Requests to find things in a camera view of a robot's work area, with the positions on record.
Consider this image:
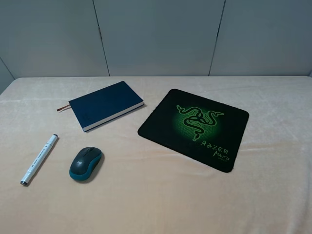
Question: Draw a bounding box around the black and teal computer mouse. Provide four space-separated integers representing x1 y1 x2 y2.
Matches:
69 147 102 181

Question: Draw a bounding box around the white marker pen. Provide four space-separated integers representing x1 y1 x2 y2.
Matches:
20 134 58 186

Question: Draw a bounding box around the dark blue notebook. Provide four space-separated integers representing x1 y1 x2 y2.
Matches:
57 81 144 132

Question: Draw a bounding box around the black green Razer mouse pad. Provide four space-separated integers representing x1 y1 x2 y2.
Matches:
138 89 249 173

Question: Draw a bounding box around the beige tablecloth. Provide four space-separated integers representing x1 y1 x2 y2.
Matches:
0 77 312 234

